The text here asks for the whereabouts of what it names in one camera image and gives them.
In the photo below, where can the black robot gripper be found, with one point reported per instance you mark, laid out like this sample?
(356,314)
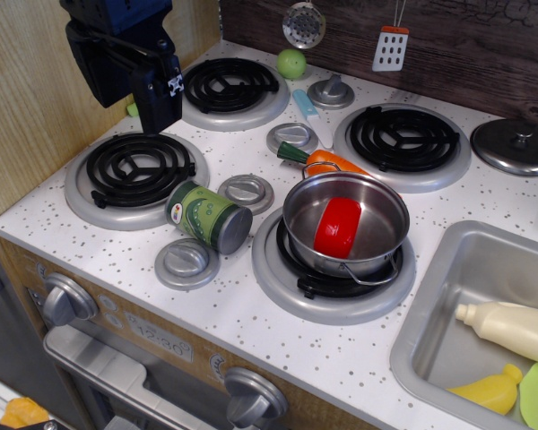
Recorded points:
(106,36)

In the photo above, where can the red toy sushi piece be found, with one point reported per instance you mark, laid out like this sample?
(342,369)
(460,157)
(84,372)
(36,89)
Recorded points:
(337,227)

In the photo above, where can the stainless steel toy pan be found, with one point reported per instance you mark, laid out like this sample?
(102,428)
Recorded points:
(384,222)

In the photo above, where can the small green toy piece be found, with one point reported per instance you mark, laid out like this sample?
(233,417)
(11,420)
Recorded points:
(132,110)

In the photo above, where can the back left black burner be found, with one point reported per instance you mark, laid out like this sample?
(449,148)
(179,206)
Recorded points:
(233,94)

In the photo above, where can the black burner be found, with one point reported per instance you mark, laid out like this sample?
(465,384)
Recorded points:
(233,94)
(319,298)
(122,182)
(413,149)

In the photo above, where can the front left black burner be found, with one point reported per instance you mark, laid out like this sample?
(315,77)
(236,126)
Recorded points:
(122,182)

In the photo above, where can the green toy ball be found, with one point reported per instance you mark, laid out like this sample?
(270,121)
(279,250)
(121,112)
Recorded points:
(291,64)

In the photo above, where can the silver stove knob centre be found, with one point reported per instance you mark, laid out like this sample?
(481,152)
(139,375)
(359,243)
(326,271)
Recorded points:
(249,191)

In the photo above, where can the silver stove knob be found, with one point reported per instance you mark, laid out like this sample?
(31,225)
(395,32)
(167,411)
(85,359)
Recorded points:
(249,191)
(331,94)
(186,264)
(296,134)

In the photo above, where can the silver stove knob middle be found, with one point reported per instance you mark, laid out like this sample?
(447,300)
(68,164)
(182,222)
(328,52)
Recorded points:
(296,134)

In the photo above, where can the hanging metal strainer spoon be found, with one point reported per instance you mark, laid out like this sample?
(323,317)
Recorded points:
(303,25)

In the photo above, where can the green pea toy can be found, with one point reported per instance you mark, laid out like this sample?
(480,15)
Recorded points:
(210,218)

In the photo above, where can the silver stove knob front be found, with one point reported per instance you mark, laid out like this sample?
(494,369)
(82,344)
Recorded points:
(186,264)

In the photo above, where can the silver stove knob back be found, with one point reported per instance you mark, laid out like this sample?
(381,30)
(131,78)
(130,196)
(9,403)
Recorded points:
(331,94)

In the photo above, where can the orange toy carrot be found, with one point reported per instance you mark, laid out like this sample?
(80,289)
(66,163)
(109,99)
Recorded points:
(318,161)

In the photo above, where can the left silver oven dial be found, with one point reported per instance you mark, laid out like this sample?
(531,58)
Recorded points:
(67,301)

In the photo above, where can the silver oven dial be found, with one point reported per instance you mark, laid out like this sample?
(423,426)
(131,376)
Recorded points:
(255,402)
(67,301)

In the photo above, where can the oven clock display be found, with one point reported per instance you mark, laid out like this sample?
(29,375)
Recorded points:
(161,338)

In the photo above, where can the hanging white toy spatula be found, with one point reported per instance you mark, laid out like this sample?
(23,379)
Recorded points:
(392,43)

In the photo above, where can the front right black burner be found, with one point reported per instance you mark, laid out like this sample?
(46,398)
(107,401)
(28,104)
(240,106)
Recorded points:
(319,298)

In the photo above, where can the back right black burner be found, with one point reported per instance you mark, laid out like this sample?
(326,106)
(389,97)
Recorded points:
(413,149)

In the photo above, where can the right silver oven dial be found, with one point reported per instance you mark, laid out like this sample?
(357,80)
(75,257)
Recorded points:
(255,402)

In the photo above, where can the orange toy object floor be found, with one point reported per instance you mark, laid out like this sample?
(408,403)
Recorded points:
(21,412)

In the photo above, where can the metal pot lid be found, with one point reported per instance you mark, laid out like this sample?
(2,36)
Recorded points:
(509,145)

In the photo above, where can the silver toy sink basin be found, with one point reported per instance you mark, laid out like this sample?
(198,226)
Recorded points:
(433,352)

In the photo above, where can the cream toy sauce bottle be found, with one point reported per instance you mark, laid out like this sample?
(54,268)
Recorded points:
(512,326)

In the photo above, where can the yellow toy bottle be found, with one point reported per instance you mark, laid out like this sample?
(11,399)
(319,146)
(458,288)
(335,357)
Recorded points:
(495,392)

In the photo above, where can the blue handled toy knife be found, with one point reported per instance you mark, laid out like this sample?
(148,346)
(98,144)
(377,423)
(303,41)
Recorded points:
(316,122)

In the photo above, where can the silver oven door handle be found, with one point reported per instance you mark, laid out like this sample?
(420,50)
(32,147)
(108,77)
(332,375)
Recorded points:
(115,374)

